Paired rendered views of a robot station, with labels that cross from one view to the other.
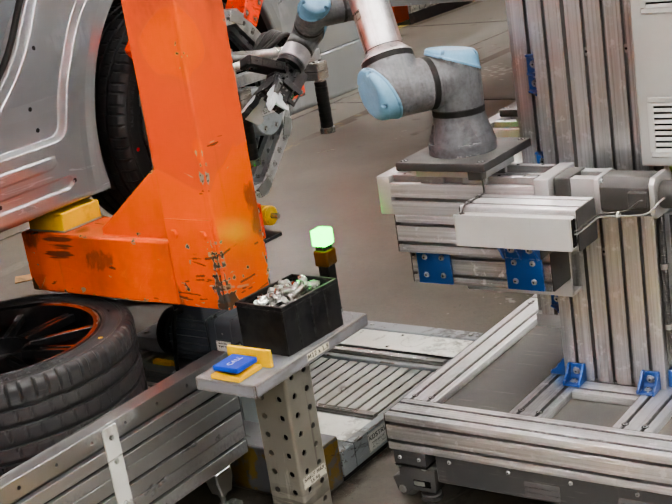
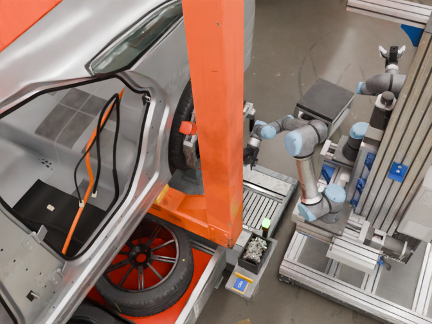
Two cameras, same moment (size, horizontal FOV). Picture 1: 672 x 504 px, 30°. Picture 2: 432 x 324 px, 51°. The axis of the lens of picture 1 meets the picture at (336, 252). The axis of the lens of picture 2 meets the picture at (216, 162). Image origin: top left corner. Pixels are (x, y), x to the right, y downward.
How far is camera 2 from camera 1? 2.26 m
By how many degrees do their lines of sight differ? 36
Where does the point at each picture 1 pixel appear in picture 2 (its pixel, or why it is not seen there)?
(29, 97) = (146, 170)
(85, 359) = (182, 277)
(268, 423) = not seen: hidden behind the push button
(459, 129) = (332, 216)
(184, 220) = (218, 228)
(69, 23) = (159, 132)
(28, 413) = (165, 300)
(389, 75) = (314, 211)
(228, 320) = not seen: hidden behind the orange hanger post
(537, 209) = (360, 258)
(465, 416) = (308, 274)
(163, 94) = (216, 201)
